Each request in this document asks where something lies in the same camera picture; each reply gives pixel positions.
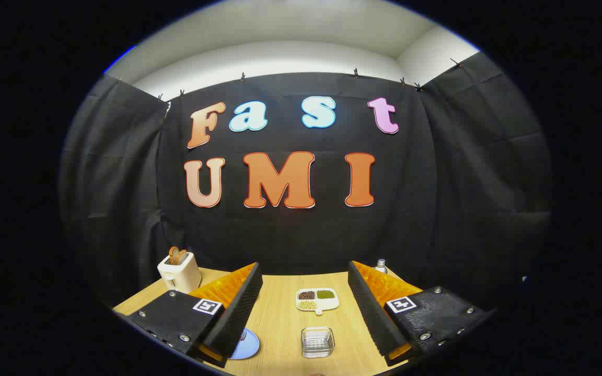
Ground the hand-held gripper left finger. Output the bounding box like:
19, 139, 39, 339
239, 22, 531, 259
126, 262, 263, 368

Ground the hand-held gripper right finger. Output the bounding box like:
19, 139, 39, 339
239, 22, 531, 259
348, 260, 495, 366

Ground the blue plate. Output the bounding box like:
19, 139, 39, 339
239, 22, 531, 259
229, 327, 260, 360

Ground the white divided dish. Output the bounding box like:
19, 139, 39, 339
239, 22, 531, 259
296, 288, 340, 315

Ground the white toaster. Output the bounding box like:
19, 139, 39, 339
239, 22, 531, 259
157, 252, 202, 294

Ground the black backdrop cloth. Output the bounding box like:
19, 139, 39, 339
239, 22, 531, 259
60, 52, 552, 314

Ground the metal wire basket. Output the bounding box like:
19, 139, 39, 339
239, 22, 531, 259
301, 327, 335, 359

